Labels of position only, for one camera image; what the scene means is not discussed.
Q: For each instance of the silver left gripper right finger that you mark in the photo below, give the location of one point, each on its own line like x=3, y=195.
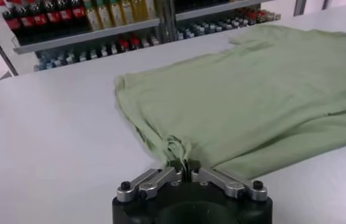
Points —
x=221, y=182

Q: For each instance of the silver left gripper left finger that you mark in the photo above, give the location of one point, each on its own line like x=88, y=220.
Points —
x=154, y=181

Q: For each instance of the light green t-shirt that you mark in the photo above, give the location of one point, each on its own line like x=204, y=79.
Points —
x=251, y=100

